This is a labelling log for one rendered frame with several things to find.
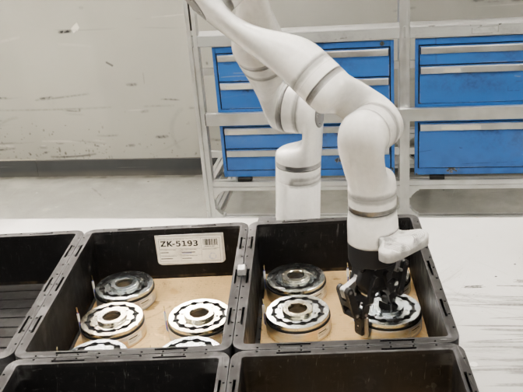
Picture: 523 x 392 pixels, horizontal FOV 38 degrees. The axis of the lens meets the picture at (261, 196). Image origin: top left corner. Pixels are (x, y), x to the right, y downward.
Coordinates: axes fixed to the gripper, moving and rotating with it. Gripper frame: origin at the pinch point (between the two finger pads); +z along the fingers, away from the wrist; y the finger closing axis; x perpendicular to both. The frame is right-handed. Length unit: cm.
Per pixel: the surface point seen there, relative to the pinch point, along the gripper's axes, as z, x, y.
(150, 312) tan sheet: 2.3, -31.2, 22.1
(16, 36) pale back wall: 5, -331, -75
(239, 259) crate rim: -7.7, -19.7, 10.7
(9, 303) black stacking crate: 3, -53, 39
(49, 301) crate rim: -8, -30, 39
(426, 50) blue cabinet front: 1, -117, -153
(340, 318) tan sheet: 2.3, -6.7, 0.8
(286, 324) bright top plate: -0.5, -8.1, 10.9
